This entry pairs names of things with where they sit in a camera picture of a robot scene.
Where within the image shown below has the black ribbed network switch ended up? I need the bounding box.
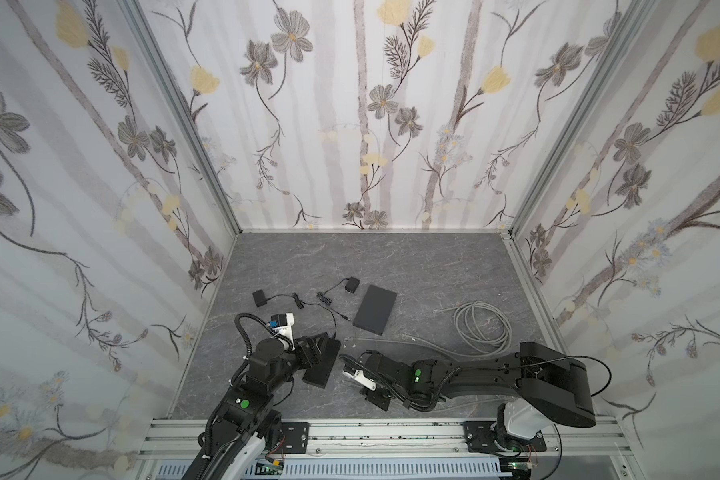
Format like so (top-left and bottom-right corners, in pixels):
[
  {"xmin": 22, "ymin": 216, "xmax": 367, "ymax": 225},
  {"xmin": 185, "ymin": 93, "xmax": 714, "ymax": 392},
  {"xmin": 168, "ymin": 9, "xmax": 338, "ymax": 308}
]
[{"xmin": 303, "ymin": 337, "xmax": 342, "ymax": 389}]

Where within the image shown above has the black power adapter with plug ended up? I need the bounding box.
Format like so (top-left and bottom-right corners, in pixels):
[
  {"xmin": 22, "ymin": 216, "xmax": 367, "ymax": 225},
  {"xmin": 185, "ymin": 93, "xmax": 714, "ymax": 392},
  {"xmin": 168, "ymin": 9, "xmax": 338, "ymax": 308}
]
[{"xmin": 252, "ymin": 289, "xmax": 340, "ymax": 340}]

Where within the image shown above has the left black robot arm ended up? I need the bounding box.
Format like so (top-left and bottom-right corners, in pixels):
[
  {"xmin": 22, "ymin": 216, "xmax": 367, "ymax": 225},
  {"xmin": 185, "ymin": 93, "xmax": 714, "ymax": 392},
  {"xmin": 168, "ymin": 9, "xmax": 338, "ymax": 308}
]
[{"xmin": 183, "ymin": 313, "xmax": 332, "ymax": 479}]

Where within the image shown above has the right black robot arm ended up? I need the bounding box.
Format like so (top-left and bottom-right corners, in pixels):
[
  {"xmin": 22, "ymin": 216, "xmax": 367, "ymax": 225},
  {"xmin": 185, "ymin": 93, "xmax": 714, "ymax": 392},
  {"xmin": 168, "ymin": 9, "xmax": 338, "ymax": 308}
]
[{"xmin": 340, "ymin": 342, "xmax": 596, "ymax": 456}]

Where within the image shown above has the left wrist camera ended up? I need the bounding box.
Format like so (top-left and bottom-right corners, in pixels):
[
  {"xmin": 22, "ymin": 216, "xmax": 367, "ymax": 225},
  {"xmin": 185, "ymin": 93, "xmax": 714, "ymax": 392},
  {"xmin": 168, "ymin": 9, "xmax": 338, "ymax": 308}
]
[{"xmin": 269, "ymin": 313, "xmax": 295, "ymax": 339}]

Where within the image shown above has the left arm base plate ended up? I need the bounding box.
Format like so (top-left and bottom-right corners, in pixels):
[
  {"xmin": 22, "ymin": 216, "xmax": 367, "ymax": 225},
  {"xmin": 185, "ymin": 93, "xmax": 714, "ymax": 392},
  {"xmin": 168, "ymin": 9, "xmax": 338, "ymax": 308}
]
[{"xmin": 265, "ymin": 422, "xmax": 310, "ymax": 455}]

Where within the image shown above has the grey coiled ethernet cable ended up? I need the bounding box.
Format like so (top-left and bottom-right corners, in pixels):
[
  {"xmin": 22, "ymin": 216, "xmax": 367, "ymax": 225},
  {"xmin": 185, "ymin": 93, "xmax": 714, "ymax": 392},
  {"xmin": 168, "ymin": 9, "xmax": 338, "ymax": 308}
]
[{"xmin": 437, "ymin": 299, "xmax": 514, "ymax": 356}]

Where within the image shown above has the white slotted cable duct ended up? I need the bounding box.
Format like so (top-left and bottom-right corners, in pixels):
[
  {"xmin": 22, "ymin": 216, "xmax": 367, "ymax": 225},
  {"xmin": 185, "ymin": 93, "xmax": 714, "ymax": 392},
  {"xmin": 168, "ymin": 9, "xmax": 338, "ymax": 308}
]
[{"xmin": 241, "ymin": 457, "xmax": 512, "ymax": 479}]

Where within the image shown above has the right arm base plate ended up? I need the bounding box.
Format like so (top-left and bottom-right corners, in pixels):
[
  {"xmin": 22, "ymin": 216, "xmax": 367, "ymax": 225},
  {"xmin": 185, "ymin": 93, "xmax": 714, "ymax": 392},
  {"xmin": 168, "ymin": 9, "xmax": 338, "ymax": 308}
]
[{"xmin": 462, "ymin": 421, "xmax": 547, "ymax": 457}]

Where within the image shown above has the aluminium mounting rail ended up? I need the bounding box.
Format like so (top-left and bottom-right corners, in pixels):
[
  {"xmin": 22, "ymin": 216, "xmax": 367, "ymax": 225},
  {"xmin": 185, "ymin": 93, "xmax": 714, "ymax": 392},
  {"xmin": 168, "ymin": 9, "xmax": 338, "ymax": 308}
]
[{"xmin": 137, "ymin": 417, "xmax": 634, "ymax": 460}]

